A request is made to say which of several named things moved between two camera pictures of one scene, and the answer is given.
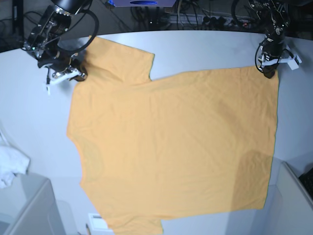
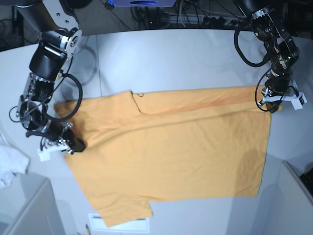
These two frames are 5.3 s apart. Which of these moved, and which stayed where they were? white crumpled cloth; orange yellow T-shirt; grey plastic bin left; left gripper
Moved: left gripper; orange yellow T-shirt
Stayed: grey plastic bin left; white crumpled cloth
